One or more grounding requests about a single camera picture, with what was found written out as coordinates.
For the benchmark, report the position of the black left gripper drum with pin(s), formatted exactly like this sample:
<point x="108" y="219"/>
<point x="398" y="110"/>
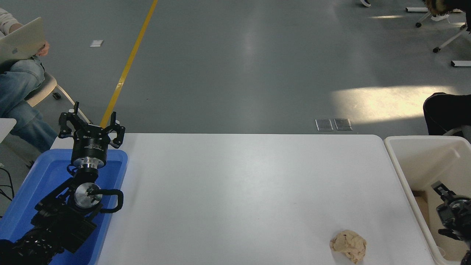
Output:
<point x="90" y="145"/>

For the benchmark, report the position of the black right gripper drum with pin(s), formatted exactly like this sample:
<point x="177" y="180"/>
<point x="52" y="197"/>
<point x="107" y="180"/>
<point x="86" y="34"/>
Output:
<point x="454" y="215"/>

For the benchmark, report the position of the tan paper ball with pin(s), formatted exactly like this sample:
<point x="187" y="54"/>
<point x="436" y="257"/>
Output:
<point x="349" y="244"/>

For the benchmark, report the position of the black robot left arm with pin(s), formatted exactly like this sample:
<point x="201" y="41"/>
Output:
<point x="59" y="221"/>

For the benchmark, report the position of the person's hand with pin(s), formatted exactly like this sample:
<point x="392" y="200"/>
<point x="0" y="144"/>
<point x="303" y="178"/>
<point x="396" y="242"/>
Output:
<point x="44" y="49"/>

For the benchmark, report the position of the beige chair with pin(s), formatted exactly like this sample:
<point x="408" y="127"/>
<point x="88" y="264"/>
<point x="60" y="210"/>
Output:
<point x="46" y="88"/>

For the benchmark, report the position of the large pale plastic bin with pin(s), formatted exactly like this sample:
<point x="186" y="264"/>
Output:
<point x="415" y="162"/>

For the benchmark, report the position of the blue plastic tray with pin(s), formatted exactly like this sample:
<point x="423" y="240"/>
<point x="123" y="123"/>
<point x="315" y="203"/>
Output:
<point x="44" y="173"/>

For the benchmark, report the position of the seated person with laptop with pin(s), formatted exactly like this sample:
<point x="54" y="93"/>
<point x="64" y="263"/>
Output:
<point x="18" y="92"/>

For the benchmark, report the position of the small white side table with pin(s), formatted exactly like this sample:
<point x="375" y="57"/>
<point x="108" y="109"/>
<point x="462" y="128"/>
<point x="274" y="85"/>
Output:
<point x="5" y="129"/>

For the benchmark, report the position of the silver laptop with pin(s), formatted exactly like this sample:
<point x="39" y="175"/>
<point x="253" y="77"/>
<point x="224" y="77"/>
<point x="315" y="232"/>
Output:
<point x="22" y="42"/>

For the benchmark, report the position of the metal floor outlet plate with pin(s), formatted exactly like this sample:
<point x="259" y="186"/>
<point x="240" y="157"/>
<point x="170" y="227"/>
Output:
<point x="324" y="124"/>
<point x="343" y="124"/>

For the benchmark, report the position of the white floor bar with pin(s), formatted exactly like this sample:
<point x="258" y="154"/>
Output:
<point x="416" y="9"/>
<point x="460" y="63"/>

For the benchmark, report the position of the white wheeled office chair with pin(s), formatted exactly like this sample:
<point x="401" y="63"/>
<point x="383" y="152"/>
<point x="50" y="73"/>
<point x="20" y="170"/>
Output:
<point x="450" y="39"/>

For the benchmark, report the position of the black coat with fur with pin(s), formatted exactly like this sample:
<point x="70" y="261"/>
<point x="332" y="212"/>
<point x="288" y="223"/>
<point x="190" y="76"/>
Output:
<point x="449" y="5"/>

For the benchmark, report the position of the walking person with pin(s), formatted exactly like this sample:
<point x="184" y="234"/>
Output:
<point x="365" y="3"/>

